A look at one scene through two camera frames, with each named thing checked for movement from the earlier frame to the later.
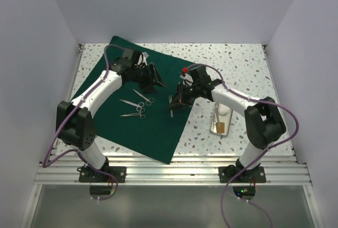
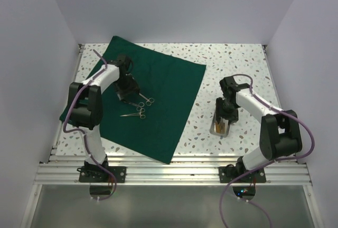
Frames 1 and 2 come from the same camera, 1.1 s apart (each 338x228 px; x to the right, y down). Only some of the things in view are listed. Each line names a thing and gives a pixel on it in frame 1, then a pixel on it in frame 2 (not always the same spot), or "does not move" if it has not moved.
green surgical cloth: x=143 y=122 does not move
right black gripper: x=180 y=100 → x=233 y=117
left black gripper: x=146 y=87 → x=133 y=87
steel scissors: x=149 y=101 does not move
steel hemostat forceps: x=142 y=116 does not move
